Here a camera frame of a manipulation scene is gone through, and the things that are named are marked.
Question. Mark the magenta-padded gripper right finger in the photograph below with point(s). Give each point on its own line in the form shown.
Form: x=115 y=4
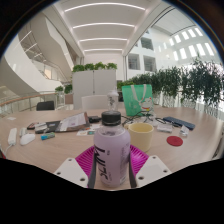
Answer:
x=150 y=168

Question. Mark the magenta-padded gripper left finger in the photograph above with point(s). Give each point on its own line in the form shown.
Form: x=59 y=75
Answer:
x=71 y=168

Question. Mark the lilac drink bottle black cap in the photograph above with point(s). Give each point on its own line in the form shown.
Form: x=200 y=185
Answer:
x=111 y=153

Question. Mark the pale yellow cup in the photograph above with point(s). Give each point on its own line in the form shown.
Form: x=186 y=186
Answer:
x=141 y=138

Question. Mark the flat round red coaster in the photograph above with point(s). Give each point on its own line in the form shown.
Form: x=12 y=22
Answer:
x=174 y=141

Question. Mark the colourful sticker sheet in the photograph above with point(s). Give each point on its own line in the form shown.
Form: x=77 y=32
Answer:
x=86 y=132

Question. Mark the small teal marker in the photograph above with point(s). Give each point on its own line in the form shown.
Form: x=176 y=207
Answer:
x=48 y=136

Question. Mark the white flat packet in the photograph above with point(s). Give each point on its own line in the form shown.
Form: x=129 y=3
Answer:
x=165 y=128

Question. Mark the black wallet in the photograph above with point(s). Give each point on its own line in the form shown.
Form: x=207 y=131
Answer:
x=50 y=126

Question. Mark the small white case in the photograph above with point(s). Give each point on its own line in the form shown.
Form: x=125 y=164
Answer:
x=184 y=131

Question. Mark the white computer mouse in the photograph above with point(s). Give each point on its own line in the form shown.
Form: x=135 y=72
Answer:
x=27 y=139

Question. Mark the dark blue keyboard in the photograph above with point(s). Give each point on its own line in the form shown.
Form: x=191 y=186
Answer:
x=178 y=122

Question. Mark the black power adapter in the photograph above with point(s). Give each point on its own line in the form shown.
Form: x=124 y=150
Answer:
x=94 y=119

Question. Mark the small dark red case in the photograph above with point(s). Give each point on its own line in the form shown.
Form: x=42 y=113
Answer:
x=31 y=126

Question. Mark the small white rounded device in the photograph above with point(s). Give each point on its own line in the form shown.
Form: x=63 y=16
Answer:
x=22 y=132

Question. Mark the white power strip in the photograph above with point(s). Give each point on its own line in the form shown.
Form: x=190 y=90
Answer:
x=12 y=136

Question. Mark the black chair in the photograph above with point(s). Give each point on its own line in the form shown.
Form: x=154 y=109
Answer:
x=45 y=106

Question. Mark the green tote bag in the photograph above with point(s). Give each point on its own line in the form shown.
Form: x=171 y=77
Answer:
x=135 y=100

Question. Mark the white chair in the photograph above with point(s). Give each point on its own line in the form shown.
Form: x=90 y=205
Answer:
x=95 y=102

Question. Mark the clear plastic shaker bottle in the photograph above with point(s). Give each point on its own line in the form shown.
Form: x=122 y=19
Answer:
x=112 y=100

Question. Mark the white paper sheet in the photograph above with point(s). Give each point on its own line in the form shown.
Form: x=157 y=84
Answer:
x=11 y=118

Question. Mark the low planter with green plants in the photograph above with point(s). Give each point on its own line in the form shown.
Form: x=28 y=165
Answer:
x=63 y=89

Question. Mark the white cabinet with green plants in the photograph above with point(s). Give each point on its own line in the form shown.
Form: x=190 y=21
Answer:
x=94 y=85

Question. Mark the green leafy hedge plants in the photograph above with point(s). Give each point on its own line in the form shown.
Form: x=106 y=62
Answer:
x=186 y=80

